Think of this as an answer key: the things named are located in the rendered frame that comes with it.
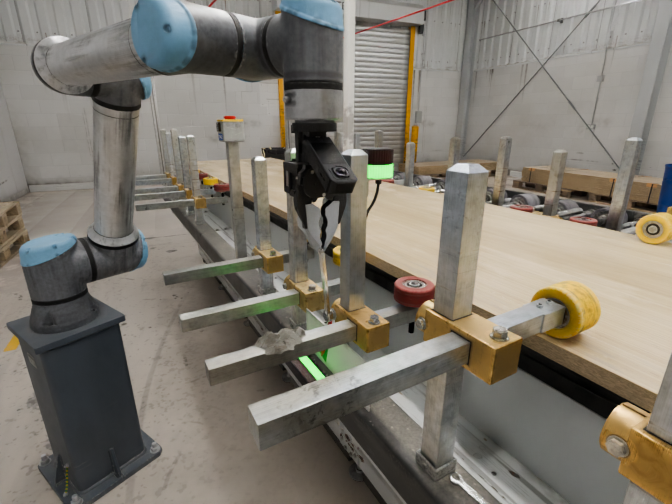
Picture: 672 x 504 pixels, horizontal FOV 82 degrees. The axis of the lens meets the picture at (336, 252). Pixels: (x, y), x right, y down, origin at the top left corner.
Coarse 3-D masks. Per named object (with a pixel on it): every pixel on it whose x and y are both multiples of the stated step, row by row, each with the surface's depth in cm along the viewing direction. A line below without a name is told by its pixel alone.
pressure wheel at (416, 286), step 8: (400, 280) 78; (408, 280) 79; (416, 280) 79; (424, 280) 78; (400, 288) 75; (408, 288) 75; (416, 288) 75; (424, 288) 75; (432, 288) 75; (400, 296) 75; (408, 296) 74; (416, 296) 74; (424, 296) 74; (432, 296) 75; (408, 304) 74; (416, 304) 74; (408, 328) 80
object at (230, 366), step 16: (400, 304) 78; (400, 320) 76; (320, 336) 67; (336, 336) 69; (352, 336) 70; (240, 352) 62; (256, 352) 62; (288, 352) 64; (304, 352) 66; (208, 368) 58; (224, 368) 59; (240, 368) 60; (256, 368) 62
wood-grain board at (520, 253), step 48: (384, 192) 179; (432, 192) 179; (336, 240) 111; (384, 240) 107; (432, 240) 107; (480, 240) 107; (528, 240) 107; (576, 240) 107; (624, 240) 107; (480, 288) 76; (528, 288) 76; (624, 288) 76; (576, 336) 59; (624, 336) 59; (624, 384) 50
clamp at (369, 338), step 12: (336, 300) 79; (336, 312) 76; (348, 312) 73; (360, 312) 73; (372, 312) 73; (360, 324) 69; (384, 324) 69; (360, 336) 70; (372, 336) 68; (384, 336) 70; (372, 348) 69
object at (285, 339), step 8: (296, 328) 67; (264, 336) 64; (272, 336) 64; (280, 336) 64; (288, 336) 64; (296, 336) 65; (304, 336) 67; (256, 344) 64; (264, 344) 63; (272, 344) 64; (280, 344) 62; (288, 344) 63; (272, 352) 61; (280, 352) 61
